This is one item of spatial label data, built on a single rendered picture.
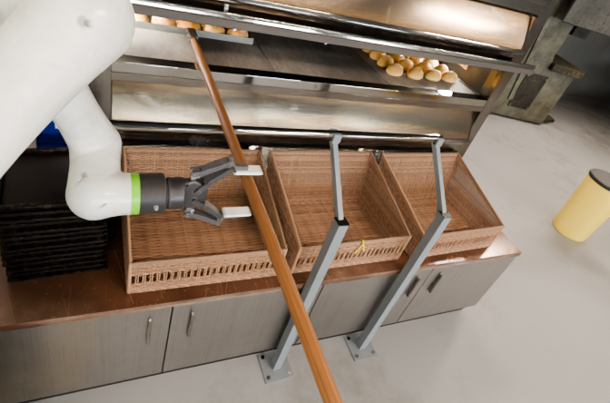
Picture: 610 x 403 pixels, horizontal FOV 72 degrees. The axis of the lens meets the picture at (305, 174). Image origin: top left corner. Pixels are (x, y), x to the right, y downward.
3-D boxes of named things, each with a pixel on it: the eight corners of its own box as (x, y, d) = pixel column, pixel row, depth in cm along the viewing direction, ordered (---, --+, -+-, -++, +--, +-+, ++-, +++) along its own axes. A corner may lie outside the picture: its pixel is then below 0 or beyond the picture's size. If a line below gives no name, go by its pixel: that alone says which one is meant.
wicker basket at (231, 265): (118, 199, 172) (120, 143, 157) (248, 195, 198) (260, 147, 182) (124, 297, 139) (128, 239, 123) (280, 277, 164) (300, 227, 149)
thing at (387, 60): (338, 29, 246) (340, 19, 243) (401, 40, 268) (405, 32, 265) (389, 77, 204) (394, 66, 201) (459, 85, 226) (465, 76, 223)
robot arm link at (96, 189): (65, 230, 88) (63, 206, 79) (67, 178, 94) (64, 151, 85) (137, 226, 94) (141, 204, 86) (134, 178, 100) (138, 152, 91)
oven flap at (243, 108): (111, 127, 153) (112, 71, 146) (463, 141, 234) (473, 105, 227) (112, 130, 149) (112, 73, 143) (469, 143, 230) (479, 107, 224)
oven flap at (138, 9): (116, 10, 116) (113, 1, 132) (532, 75, 197) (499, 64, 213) (116, 1, 115) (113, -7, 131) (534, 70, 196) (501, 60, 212)
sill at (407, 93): (110, 63, 145) (110, 53, 142) (477, 101, 226) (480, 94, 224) (111, 72, 140) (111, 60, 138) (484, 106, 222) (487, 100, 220)
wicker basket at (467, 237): (360, 191, 226) (379, 151, 211) (436, 188, 253) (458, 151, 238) (409, 260, 193) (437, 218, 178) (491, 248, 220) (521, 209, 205)
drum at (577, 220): (566, 216, 397) (607, 169, 364) (596, 244, 371) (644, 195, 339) (540, 216, 382) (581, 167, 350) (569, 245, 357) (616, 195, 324)
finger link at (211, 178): (193, 186, 99) (190, 182, 98) (233, 162, 99) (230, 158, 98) (196, 197, 96) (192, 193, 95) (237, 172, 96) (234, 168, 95)
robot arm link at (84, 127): (-13, 69, 64) (65, 62, 66) (-5, 17, 69) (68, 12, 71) (77, 181, 95) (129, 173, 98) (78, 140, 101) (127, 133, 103)
